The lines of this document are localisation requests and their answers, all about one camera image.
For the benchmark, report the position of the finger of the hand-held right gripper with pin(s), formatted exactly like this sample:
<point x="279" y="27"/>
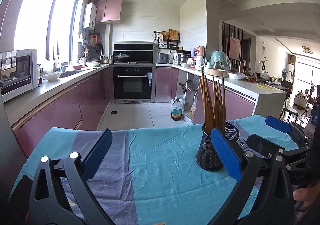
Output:
<point x="277" y="122"/>
<point x="262" y="144"/>

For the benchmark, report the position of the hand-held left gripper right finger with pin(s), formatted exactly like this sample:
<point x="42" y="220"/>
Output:
<point x="226" y="154"/>

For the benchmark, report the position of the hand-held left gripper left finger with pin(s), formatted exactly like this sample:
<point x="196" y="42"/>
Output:
<point x="97" y="154"/>

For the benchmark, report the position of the black mesh pen holder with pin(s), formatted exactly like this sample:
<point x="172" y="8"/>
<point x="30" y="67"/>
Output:
<point x="207" y="149"/>

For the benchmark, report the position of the bunch of wooden chopsticks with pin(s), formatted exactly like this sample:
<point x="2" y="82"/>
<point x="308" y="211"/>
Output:
<point x="210" y="104"/>

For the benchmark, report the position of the person's right hand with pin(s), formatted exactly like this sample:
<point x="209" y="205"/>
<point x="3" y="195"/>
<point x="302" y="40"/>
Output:
<point x="307" y="193"/>

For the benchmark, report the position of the yellow flat packet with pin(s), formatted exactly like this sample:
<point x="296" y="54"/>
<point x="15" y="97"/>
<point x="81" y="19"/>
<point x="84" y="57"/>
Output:
<point x="265" y="87"/>

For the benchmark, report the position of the pink peninsula base cabinets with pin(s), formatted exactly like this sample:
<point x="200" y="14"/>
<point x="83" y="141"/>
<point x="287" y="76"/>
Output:
<point x="240" y="104"/>

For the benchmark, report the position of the long pink base cabinets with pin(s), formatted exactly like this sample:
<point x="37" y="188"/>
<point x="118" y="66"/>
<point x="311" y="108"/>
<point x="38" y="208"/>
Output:
<point x="62" y="109"/>

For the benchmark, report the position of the white plastic bag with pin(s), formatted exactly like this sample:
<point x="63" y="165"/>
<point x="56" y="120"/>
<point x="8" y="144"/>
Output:
<point x="236" y="76"/>

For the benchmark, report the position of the blue and purple tablecloth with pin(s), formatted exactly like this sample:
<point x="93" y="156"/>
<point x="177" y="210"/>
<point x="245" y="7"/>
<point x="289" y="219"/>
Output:
<point x="162" y="154"/>

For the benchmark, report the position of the plastic cooking oil bottle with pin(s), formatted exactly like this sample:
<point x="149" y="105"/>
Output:
<point x="177" y="112"/>

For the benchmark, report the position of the black built-in oven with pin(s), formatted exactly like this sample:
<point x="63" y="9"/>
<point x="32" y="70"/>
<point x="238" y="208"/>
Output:
<point x="132" y="84"/>

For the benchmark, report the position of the round bamboo steamer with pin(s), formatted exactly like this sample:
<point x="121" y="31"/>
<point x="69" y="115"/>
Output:
<point x="217" y="72"/>

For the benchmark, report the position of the teal plastic cover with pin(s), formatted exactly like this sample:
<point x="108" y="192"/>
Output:
<point x="221" y="59"/>

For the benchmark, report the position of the white bowl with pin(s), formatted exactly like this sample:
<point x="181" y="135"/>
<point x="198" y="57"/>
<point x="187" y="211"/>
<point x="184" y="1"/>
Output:
<point x="52" y="77"/>

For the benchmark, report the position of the pot with glass lid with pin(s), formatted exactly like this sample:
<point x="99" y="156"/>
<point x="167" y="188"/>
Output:
<point x="122" y="56"/>

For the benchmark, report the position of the pink thermos kettle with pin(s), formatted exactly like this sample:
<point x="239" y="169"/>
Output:
<point x="201" y="52"/>

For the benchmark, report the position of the stainless steel pot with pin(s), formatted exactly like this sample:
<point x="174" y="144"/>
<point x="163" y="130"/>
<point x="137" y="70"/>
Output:
<point x="183" y="57"/>

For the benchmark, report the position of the hanging black frying pan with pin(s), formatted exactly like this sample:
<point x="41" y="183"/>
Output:
<point x="99" y="48"/>

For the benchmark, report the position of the black range hood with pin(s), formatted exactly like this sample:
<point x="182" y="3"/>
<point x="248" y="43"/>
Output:
<point x="140" y="51"/>

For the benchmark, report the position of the white microwave oven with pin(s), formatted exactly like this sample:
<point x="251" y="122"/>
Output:
<point x="17" y="72"/>

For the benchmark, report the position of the wooden cutting board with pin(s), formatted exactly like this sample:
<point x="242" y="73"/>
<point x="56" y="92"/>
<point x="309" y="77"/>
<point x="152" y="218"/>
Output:
<point x="173" y="34"/>

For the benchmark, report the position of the kitchen window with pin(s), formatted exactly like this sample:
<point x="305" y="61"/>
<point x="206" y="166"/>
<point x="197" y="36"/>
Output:
<point x="37" y="14"/>

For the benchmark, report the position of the sunburst wall clock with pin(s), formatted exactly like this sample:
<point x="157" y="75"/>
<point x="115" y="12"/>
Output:
<point x="264" y="49"/>

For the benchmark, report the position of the pink wall picture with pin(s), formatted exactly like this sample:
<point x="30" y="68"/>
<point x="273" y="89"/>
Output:
<point x="235" y="48"/>

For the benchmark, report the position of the black wall rack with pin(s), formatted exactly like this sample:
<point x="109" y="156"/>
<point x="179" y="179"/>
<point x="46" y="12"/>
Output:
<point x="172" y="44"/>

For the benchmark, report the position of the white wall water heater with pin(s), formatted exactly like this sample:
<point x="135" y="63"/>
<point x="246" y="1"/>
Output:
<point x="90" y="16"/>

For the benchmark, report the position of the pink wall cabinet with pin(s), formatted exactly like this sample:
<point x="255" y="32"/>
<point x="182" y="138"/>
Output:
<point x="108" y="10"/>

